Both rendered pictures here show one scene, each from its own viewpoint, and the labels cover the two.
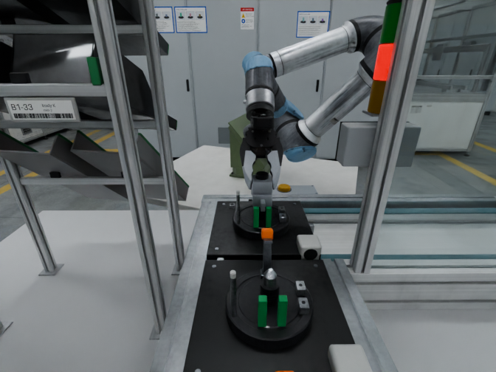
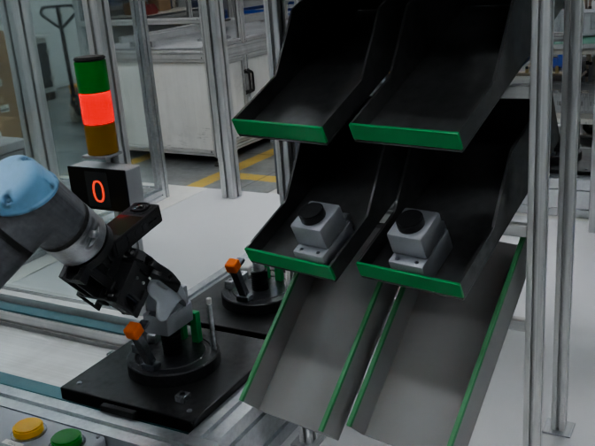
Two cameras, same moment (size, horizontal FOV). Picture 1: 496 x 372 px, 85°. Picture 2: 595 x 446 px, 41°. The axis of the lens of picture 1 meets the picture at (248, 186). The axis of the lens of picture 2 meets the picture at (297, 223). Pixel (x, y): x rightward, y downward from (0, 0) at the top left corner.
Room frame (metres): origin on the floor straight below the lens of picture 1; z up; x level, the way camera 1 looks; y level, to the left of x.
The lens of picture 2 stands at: (1.41, 0.69, 1.55)
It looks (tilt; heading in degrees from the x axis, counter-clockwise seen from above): 19 degrees down; 210
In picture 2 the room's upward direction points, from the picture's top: 4 degrees counter-clockwise
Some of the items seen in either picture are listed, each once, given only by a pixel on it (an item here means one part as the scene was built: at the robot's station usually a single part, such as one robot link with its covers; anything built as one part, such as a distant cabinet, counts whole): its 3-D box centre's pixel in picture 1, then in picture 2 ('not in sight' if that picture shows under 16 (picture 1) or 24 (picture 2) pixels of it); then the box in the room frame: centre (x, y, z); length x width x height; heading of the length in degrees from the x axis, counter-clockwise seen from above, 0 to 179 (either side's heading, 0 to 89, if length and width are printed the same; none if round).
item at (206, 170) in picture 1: (250, 178); not in sight; (1.15, -0.01, 0.84); 0.90 x 0.70 x 0.03; 68
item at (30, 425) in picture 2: (283, 189); (28, 431); (0.79, -0.12, 0.96); 0.04 x 0.04 x 0.02
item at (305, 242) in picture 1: (308, 247); not in sight; (0.48, -0.13, 0.97); 0.05 x 0.05 x 0.04; 0
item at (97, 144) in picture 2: (386, 96); (101, 137); (0.46, -0.22, 1.28); 0.05 x 0.05 x 0.05
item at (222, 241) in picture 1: (260, 226); (175, 369); (0.58, -0.03, 0.96); 0.24 x 0.24 x 0.02; 0
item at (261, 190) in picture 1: (262, 189); (171, 302); (0.57, -0.03, 1.07); 0.08 x 0.04 x 0.07; 1
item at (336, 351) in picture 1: (269, 288); (259, 276); (0.32, -0.03, 1.01); 0.24 x 0.24 x 0.13; 0
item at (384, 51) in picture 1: (393, 62); (96, 107); (0.46, -0.22, 1.33); 0.05 x 0.05 x 0.05
